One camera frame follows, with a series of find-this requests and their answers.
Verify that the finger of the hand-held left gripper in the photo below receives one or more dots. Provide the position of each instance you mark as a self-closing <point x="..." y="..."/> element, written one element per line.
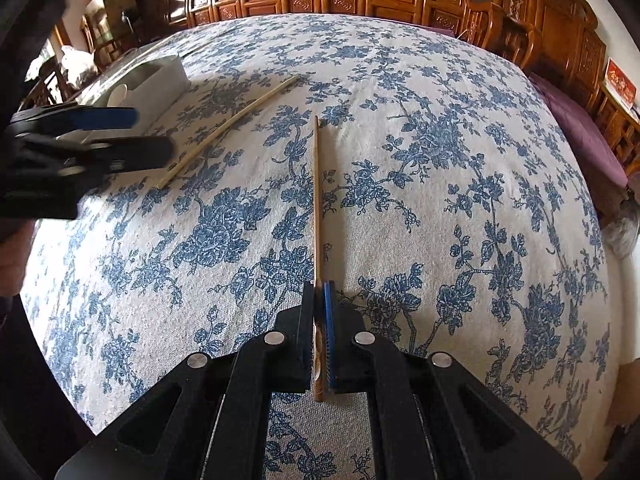
<point x="130" y="155"/>
<point x="105" y="117"/>

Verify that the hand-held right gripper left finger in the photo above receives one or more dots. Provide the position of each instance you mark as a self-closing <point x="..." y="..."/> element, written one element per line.
<point x="306" y="330"/>

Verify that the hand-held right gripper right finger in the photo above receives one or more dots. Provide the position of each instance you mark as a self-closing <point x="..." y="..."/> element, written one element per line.
<point x="328" y="335"/>

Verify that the grey organizer tray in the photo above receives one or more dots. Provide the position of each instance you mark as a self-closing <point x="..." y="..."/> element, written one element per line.
<point x="160" y="80"/>

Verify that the light bamboo chopstick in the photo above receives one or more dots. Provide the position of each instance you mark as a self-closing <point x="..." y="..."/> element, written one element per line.
<point x="225" y="127"/>

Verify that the brown wooden chopstick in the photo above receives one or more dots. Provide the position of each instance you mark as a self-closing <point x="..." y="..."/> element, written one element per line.
<point x="317" y="210"/>

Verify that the person's left forearm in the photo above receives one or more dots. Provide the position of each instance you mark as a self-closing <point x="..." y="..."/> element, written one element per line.
<point x="12" y="260"/>

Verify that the cream plastic spoon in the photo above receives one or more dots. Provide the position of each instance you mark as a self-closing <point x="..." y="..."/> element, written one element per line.
<point x="120" y="94"/>

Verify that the white plastic bag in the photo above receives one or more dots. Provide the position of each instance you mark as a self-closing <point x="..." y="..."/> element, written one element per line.
<point x="77" y="62"/>

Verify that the dark wooden chair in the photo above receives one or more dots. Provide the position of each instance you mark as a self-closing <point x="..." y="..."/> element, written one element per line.
<point x="105" y="35"/>

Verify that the blue floral tablecloth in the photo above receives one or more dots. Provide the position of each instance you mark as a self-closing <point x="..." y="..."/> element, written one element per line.
<point x="450" y="210"/>

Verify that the person's dark clothing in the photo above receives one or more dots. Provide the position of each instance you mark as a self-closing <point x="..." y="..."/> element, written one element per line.
<point x="30" y="385"/>

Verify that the clear plastic bag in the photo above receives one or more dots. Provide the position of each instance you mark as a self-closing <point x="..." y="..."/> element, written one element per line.
<point x="622" y="232"/>

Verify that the purple cloth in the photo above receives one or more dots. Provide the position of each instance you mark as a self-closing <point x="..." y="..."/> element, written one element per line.
<point x="575" y="125"/>

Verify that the wooden armchair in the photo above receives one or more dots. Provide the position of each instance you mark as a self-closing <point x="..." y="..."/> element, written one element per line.
<point x="492" y="30"/>

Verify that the wooden side table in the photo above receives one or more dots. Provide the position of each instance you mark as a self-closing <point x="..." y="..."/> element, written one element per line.
<point x="620" y="130"/>

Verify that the red box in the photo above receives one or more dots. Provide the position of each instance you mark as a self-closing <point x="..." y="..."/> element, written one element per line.
<point x="622" y="82"/>

